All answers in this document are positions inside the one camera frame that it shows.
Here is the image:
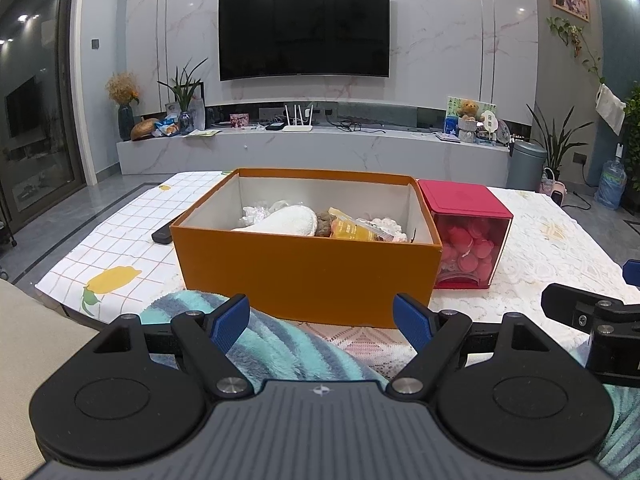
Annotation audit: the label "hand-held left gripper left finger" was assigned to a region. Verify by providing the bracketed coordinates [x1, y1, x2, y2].
[82, 293, 253, 399]

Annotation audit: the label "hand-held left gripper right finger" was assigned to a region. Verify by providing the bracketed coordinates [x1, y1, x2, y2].
[387, 293, 563, 403]

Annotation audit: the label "orange cardboard box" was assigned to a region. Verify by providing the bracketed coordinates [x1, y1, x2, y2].
[170, 167, 443, 329]

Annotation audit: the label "clear plastic wrap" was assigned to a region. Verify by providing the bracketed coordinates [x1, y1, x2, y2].
[241, 201, 275, 228]

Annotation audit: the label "yellow snack packet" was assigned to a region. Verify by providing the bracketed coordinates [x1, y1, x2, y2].
[328, 208, 396, 242]

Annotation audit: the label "white textured towel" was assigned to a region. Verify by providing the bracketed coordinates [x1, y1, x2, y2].
[231, 204, 318, 237]

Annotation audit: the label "white lace tablecloth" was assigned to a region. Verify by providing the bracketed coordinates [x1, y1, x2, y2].
[280, 185, 631, 378]

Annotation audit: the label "teal striped fleece clothing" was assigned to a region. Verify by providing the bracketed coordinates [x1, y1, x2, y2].
[140, 290, 640, 480]

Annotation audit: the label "dark shelf cabinet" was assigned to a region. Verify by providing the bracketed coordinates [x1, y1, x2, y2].
[620, 110, 640, 221]

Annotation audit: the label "pile of pink round puffs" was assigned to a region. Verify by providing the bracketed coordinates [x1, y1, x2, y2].
[437, 222, 501, 283]

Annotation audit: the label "blue water jug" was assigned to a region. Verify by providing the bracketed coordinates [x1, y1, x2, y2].
[595, 158, 628, 211]

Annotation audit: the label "black remote control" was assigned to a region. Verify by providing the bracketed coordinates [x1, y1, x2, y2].
[151, 215, 183, 245]

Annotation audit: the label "pink small heater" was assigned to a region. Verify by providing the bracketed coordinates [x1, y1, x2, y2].
[539, 167, 568, 206]

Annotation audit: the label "red-lidded clear container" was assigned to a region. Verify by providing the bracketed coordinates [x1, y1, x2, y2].
[416, 178, 515, 291]

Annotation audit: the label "grey trash can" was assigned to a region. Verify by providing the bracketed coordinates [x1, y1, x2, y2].
[506, 140, 548, 192]

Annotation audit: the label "long-leaved potted plant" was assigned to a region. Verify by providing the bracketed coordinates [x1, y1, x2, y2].
[526, 102, 593, 181]

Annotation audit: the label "checked lemon-print tablecloth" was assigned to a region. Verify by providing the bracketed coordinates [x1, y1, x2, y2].
[35, 171, 236, 318]

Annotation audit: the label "leafy green shelf plant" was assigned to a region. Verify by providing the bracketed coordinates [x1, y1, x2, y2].
[622, 80, 640, 161]

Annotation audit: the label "white hanging cloth bag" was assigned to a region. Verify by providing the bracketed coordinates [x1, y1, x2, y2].
[595, 83, 627, 135]

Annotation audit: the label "marble television cabinet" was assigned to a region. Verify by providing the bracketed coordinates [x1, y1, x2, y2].
[116, 102, 513, 191]

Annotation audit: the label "beige sofa cushion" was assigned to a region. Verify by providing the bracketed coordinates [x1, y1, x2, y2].
[0, 277, 101, 480]

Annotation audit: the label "white router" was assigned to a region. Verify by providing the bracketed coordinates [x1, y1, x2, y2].
[282, 103, 314, 132]

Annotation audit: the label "brown round bag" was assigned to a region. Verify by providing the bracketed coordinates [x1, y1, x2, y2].
[131, 117, 161, 141]

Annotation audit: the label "small brown teddy bear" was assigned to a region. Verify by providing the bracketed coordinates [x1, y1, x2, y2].
[459, 100, 482, 143]

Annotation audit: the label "green standing card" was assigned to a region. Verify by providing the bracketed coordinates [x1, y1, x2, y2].
[445, 96, 498, 141]

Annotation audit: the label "dark blue vase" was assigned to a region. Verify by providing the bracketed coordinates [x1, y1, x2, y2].
[118, 103, 136, 142]

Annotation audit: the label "green plant in glass vase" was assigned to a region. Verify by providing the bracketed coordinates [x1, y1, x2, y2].
[157, 57, 209, 133]

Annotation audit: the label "hanging green vine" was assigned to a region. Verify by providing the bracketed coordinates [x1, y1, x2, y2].
[546, 16, 606, 85]

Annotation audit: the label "dried yellow flowers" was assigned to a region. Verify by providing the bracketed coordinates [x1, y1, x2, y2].
[106, 71, 142, 107]

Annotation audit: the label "sliding glass door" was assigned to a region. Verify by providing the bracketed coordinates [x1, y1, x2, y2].
[0, 0, 86, 241]

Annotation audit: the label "black cables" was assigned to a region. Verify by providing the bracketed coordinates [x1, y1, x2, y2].
[322, 117, 386, 133]

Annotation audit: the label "black wall television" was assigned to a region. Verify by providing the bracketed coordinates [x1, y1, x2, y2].
[218, 0, 392, 82]

